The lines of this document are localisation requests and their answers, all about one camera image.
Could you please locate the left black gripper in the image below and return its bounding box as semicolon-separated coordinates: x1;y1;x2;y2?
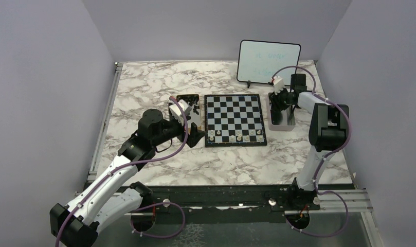
152;115;207;148

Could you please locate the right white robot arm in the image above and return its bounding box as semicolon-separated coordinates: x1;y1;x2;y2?
267;74;349;209

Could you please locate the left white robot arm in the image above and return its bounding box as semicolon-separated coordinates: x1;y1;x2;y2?
49;105;205;246

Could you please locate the black chess pieces pile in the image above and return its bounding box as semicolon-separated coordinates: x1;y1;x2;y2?
186;94;200;115

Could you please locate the yellow tin tray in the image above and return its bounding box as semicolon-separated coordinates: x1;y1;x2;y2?
177;94;202;130

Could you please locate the lilac tin tray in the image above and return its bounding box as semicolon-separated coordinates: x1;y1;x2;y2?
266;93;296;131

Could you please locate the black white chessboard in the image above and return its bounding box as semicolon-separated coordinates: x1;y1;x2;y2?
204;94;267;148

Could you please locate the small whiteboard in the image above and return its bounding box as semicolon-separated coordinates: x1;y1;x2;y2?
237;40;301;85

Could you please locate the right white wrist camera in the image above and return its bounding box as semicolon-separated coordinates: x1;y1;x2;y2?
272;76;286;95

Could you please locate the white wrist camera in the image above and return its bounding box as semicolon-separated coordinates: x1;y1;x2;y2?
169;99;191;125
272;76;286;95

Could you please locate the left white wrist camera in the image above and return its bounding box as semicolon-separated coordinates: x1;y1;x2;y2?
169;99;191;125

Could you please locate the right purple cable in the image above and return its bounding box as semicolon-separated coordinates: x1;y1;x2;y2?
271;65;352;238

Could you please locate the purple cable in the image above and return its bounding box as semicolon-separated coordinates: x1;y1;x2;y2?
271;65;352;238
54;96;190;247

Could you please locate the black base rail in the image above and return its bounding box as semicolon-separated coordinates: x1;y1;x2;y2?
83;184;372;226

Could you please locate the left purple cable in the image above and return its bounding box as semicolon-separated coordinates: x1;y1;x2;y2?
54;96;190;247

